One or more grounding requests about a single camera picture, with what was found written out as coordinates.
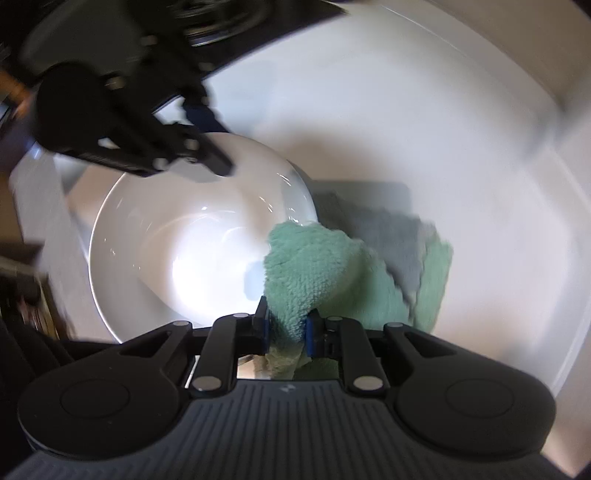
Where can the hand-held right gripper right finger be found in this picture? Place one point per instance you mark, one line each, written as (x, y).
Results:
(310, 339)

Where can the white ceramic bowl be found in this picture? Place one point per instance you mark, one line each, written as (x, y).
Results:
(184, 240)

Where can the black stovetop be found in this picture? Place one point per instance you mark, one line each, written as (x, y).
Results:
(286, 23)

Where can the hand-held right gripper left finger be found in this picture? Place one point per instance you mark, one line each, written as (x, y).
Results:
(265, 325)

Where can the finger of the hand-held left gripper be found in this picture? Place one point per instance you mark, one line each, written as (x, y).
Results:
(199, 115)
(212, 159)

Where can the green microfiber cloth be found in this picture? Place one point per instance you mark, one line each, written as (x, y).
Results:
(323, 277)

